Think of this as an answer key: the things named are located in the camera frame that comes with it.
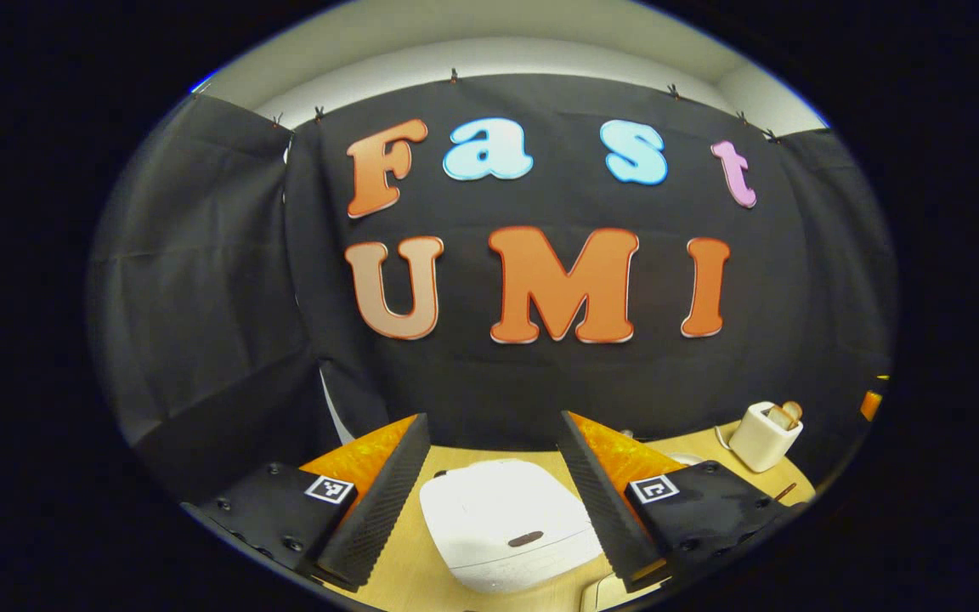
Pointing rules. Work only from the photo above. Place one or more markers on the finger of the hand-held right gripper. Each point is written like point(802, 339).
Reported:
point(870, 405)

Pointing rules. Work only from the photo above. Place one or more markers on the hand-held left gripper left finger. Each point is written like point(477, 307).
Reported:
point(379, 510)

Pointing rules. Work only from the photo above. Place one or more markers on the white toaster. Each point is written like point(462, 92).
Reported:
point(760, 442)

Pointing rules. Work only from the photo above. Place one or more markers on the white rice cooker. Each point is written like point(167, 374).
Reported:
point(498, 518)

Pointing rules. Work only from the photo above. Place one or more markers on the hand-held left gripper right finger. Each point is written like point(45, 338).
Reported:
point(600, 510)

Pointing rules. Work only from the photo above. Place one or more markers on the brown wooden spoon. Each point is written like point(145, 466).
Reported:
point(785, 491)

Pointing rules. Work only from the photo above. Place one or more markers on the white round plate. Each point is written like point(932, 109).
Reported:
point(687, 459)

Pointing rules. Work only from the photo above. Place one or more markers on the toast bread slice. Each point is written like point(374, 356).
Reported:
point(779, 418)
point(793, 410)

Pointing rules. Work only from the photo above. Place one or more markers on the black backdrop cloth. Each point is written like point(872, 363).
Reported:
point(498, 391)

